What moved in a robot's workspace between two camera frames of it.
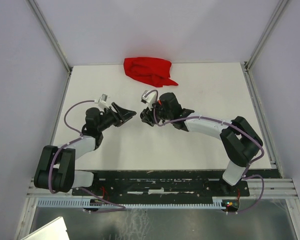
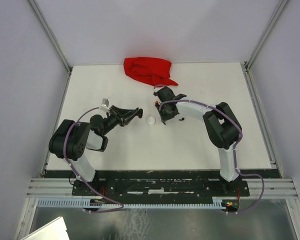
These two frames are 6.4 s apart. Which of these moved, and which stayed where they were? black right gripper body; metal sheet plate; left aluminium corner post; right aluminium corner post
Moved: black right gripper body
Stayed: metal sheet plate; right aluminium corner post; left aluminium corner post
